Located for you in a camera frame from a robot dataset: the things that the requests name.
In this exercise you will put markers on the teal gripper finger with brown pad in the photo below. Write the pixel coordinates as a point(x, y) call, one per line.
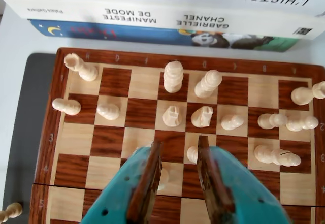
point(228, 183)
point(132, 183)

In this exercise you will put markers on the light wooden chess knight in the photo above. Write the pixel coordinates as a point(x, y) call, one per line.
point(201, 116)
point(171, 116)

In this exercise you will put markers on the light wooden chess pawn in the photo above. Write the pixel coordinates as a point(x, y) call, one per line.
point(271, 120)
point(12, 211)
point(192, 154)
point(108, 111)
point(302, 123)
point(231, 122)
point(66, 106)

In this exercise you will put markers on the light wooden chess bishop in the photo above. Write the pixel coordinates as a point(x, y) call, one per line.
point(276, 155)

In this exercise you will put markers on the wooden folding chess board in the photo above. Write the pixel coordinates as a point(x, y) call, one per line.
point(142, 112)

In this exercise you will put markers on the light wooden chess queen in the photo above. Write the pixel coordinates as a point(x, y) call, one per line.
point(207, 83)

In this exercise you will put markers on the light wooden chess king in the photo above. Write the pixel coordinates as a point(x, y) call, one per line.
point(173, 77)

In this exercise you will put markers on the light wooden chess rook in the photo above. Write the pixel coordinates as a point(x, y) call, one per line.
point(304, 95)
point(81, 67)

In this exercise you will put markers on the blue panda picture book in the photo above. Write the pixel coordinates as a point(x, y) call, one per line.
point(89, 32)

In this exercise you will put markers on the white Gabrielle Chanel book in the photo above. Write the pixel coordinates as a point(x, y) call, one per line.
point(76, 13)

